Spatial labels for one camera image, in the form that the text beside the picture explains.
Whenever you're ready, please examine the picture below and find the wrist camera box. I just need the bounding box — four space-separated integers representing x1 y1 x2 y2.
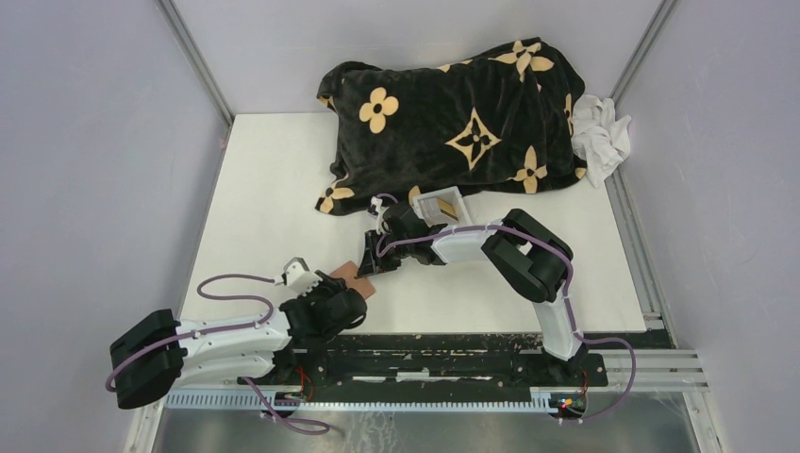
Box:
367 193 398 217
276 257 322 295

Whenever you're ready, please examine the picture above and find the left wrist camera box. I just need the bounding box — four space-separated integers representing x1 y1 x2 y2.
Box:
276 257 322 295

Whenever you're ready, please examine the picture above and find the white crumpled cloth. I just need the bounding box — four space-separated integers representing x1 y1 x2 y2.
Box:
572 94 632 189

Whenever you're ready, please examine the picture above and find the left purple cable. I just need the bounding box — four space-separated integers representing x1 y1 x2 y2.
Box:
105 274 332 436

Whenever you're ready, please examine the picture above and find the light blue slotted rail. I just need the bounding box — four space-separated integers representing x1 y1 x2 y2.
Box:
163 390 554 414

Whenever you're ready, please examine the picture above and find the tan leather card holder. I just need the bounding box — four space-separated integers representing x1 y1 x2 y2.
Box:
330 261 376 300

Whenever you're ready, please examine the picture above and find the white plastic card tray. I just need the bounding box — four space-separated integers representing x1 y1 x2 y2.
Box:
410 186 473 227

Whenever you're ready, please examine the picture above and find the stack of credit cards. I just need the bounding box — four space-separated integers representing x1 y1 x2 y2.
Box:
419 196 459 225

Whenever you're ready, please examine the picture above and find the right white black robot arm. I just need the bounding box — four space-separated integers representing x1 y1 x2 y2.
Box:
356 202 583 385

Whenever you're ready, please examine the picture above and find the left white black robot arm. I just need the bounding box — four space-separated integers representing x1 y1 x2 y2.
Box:
105 272 375 410

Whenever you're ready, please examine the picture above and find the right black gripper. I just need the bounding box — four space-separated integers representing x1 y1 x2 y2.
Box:
358 229 412 278

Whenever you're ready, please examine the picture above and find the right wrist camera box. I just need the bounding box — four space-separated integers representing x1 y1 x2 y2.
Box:
367 193 398 217

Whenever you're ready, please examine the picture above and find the black floral plush blanket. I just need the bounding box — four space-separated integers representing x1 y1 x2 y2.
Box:
316 38 588 216

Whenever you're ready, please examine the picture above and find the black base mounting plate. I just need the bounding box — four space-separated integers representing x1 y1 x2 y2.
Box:
254 333 608 403

